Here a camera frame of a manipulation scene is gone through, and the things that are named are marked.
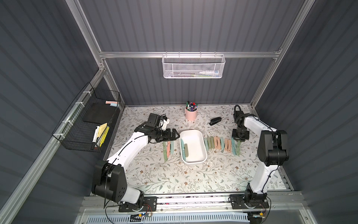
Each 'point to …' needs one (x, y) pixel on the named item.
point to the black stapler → (215, 120)
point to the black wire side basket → (86, 125)
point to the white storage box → (196, 140)
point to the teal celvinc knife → (233, 144)
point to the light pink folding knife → (229, 146)
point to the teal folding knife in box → (182, 149)
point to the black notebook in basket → (100, 112)
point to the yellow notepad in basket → (102, 131)
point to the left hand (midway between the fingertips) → (172, 136)
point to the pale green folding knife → (186, 150)
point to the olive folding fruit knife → (212, 142)
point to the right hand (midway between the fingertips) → (240, 140)
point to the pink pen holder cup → (191, 115)
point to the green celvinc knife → (165, 150)
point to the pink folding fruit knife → (216, 142)
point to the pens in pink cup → (191, 106)
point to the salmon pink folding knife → (226, 144)
